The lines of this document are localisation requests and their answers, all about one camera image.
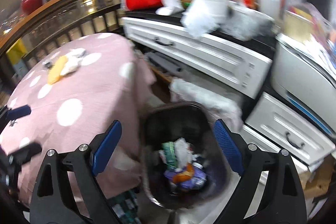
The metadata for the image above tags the white red printed plastic bag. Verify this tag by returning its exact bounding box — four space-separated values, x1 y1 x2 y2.
174 138 200 172

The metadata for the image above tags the purple plastic bag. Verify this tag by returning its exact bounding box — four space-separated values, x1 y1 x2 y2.
164 163 207 192

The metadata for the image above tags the orange peel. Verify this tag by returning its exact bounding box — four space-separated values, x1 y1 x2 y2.
172 163 195 184

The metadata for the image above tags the green milk carton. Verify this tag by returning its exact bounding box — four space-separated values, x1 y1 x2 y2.
159 141 178 170

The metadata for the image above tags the black trash bin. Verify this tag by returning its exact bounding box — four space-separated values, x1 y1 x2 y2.
139 102 231 210

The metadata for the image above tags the white fluffy rug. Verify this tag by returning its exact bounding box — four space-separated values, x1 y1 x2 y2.
169 78 243 132

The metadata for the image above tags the white drawer cabinet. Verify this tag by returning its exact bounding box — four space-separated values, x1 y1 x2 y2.
123 16 335 166

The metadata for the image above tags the crumpled silver wrapper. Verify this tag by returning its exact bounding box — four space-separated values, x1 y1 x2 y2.
42 60 54 70

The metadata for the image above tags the pink polka dot tablecloth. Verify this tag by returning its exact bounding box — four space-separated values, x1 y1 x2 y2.
1 33 155 198

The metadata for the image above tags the small white crumpled wrapper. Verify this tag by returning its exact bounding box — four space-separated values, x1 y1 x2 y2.
60 48 87 76

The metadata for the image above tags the white appliance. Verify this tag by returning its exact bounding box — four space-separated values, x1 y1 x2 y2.
271 34 335 140

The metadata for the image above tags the clear plastic bag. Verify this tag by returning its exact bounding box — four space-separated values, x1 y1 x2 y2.
220 1 274 42

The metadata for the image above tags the wooden railing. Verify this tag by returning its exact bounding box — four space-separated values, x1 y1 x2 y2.
1 0 124 86

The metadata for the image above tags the white paper cup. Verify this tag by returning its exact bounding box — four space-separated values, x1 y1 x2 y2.
155 0 185 16

